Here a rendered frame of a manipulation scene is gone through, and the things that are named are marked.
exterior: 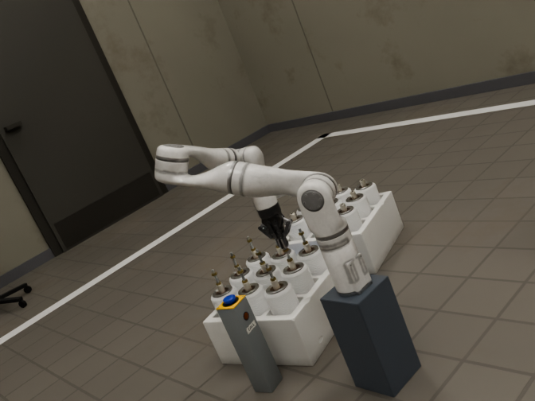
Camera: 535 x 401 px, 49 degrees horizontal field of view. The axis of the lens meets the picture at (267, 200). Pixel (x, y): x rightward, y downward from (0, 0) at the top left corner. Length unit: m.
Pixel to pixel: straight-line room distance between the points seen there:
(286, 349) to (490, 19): 3.01
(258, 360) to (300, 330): 0.16
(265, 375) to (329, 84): 3.77
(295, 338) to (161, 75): 3.91
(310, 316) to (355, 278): 0.41
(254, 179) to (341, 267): 0.32
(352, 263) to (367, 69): 3.58
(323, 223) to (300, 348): 0.55
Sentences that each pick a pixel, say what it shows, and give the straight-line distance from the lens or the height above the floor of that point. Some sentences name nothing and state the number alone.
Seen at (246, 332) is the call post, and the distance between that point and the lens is 1.81.
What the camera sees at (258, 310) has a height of 0.19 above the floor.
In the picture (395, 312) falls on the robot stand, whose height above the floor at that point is 0.20.
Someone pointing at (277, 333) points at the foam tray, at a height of 0.13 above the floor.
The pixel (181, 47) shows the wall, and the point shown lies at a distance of 5.65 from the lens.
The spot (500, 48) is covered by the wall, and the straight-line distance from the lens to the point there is 4.40.
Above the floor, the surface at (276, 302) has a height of 0.22.
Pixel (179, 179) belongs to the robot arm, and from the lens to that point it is 1.62.
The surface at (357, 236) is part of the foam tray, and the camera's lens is 2.27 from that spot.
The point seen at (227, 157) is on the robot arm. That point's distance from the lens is 1.77.
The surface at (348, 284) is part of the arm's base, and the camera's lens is 1.57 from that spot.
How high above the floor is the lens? 1.03
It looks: 16 degrees down
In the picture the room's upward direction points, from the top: 23 degrees counter-clockwise
